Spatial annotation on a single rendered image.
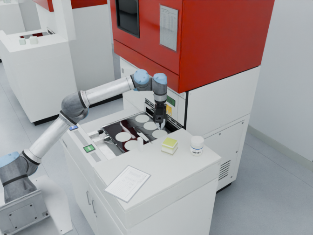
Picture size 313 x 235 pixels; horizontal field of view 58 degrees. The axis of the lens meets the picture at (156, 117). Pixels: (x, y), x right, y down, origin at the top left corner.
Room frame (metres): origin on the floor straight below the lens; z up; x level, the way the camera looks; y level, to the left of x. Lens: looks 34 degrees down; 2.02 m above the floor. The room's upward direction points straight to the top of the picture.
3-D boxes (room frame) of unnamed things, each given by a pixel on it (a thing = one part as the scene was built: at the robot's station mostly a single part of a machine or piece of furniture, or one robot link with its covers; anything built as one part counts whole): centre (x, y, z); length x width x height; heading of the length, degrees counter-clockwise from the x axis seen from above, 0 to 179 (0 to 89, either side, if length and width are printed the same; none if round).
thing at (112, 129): (1.52, 0.13, 0.90); 0.34 x 0.34 x 0.01; 35
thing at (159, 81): (1.43, -0.02, 1.30); 0.09 x 0.08 x 0.11; 91
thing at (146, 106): (1.65, -0.04, 0.89); 0.44 x 0.02 x 0.10; 35
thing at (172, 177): (1.15, -0.01, 0.89); 0.62 x 0.35 x 0.14; 125
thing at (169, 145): (1.24, -0.08, 1.00); 0.07 x 0.07 x 0.07; 62
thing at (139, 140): (1.25, 0.08, 1.03); 0.06 x 0.04 x 0.13; 125
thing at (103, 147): (1.35, 0.34, 0.87); 0.36 x 0.08 x 0.03; 35
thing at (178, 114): (1.80, 0.05, 1.02); 0.82 x 0.03 x 0.40; 35
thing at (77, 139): (1.36, 0.46, 0.89); 0.55 x 0.09 x 0.14; 35
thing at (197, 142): (1.23, -0.23, 1.01); 0.07 x 0.07 x 0.10
